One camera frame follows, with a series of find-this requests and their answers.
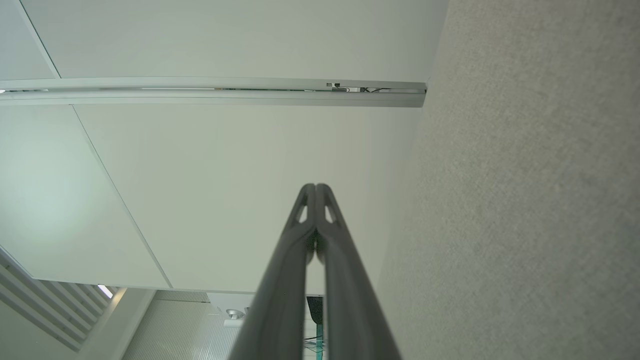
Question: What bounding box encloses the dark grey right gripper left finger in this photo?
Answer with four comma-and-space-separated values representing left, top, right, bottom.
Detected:
229, 183, 317, 360

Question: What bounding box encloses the black chair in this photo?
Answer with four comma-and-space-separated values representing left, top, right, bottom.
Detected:
306, 296, 325, 326

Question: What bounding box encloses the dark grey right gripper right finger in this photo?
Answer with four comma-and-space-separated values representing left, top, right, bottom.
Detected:
316, 183, 402, 360

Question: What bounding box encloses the grey partition post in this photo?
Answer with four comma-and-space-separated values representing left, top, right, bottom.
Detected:
0, 76, 429, 109

